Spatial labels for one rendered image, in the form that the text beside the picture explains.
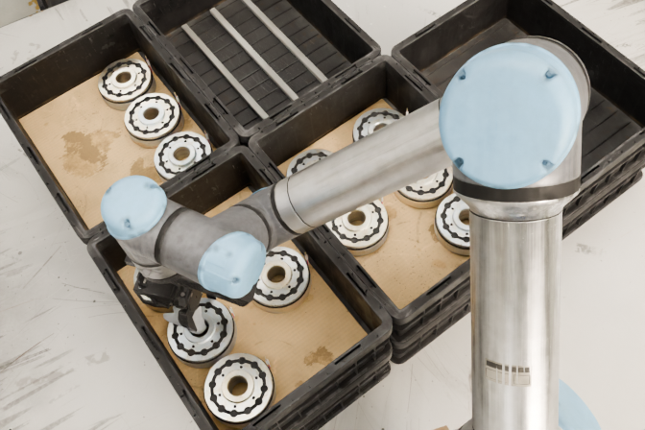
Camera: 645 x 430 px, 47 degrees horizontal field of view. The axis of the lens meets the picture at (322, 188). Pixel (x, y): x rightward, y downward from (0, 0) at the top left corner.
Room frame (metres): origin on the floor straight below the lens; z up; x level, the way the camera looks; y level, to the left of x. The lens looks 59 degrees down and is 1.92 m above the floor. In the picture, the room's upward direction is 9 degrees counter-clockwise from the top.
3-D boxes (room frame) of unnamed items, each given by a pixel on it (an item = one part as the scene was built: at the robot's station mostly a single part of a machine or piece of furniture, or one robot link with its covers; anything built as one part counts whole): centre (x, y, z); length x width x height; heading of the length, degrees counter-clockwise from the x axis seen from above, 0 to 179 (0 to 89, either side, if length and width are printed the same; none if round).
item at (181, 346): (0.42, 0.22, 0.86); 0.10 x 0.10 x 0.01
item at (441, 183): (0.63, -0.17, 0.86); 0.10 x 0.10 x 0.01
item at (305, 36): (0.95, 0.08, 0.87); 0.40 x 0.30 x 0.11; 29
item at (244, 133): (0.95, 0.08, 0.92); 0.40 x 0.30 x 0.02; 29
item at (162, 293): (0.46, 0.23, 0.99); 0.09 x 0.08 x 0.12; 68
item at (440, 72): (0.75, -0.37, 0.87); 0.40 x 0.30 x 0.11; 29
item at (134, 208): (0.45, 0.22, 1.15); 0.09 x 0.08 x 0.11; 55
